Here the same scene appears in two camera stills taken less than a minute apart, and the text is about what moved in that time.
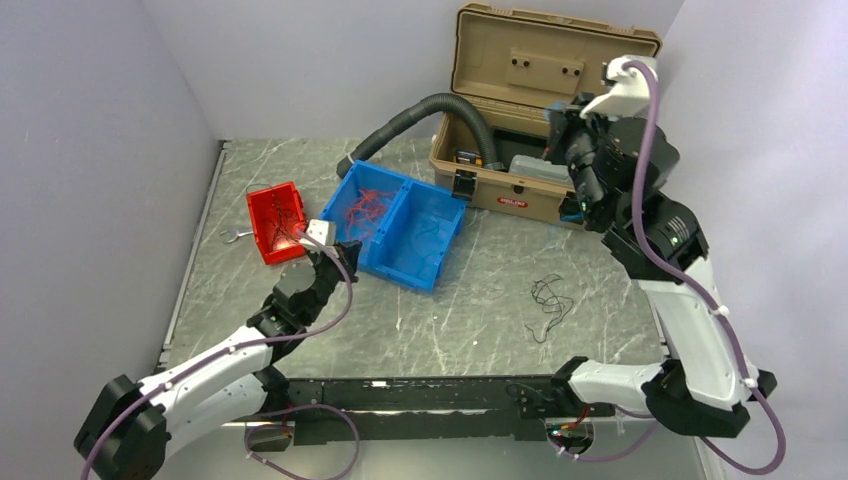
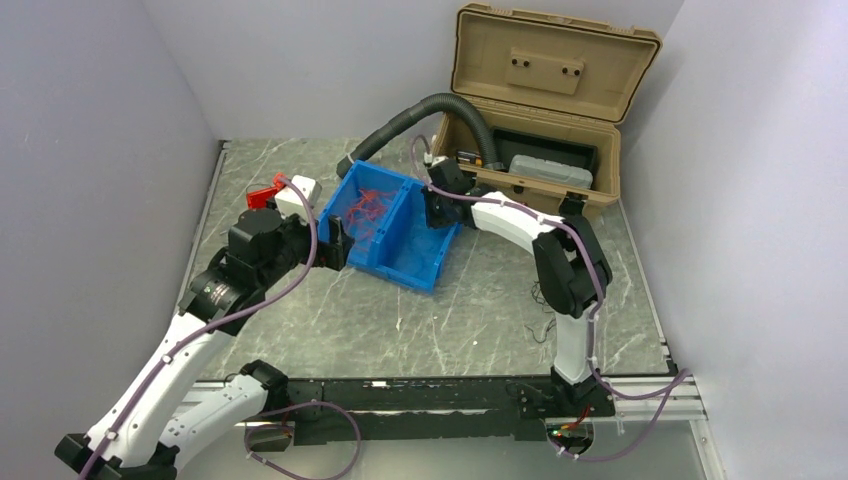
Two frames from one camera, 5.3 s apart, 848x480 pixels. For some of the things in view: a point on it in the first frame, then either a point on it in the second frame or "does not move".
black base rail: x=475 y=408 does not move
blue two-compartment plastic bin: x=405 y=227 does not move
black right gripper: x=564 y=121 to x=432 y=220
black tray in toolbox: x=510 y=142 does not move
